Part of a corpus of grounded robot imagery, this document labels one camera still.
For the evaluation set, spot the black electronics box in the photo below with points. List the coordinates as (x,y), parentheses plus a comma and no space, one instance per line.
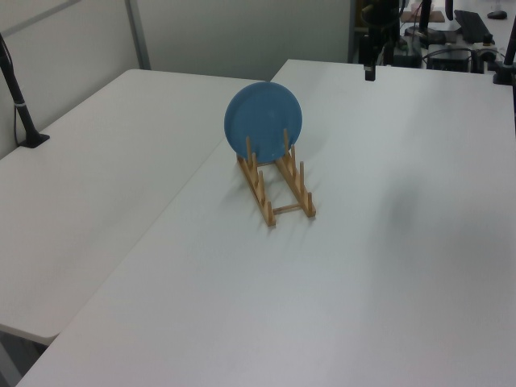
(449,59)

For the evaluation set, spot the black computer mouse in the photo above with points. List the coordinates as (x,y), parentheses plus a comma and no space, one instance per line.
(497,15)

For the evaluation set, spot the brown flat board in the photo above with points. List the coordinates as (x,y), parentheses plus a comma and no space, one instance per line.
(427,16)

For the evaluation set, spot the grey partition frame post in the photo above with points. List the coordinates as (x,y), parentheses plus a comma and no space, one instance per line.
(138,36)

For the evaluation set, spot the blue round plate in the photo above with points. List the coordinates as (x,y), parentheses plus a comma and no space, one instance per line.
(262,119)

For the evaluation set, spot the black keyboard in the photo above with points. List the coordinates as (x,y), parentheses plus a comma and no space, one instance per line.
(471,24)

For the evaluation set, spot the black monitor stand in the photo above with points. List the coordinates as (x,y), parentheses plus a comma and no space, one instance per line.
(425,28)

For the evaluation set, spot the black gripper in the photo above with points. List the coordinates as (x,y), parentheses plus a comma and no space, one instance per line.
(369,50)

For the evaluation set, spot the wooden plate rack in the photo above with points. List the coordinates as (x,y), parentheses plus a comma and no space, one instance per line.
(296,183)

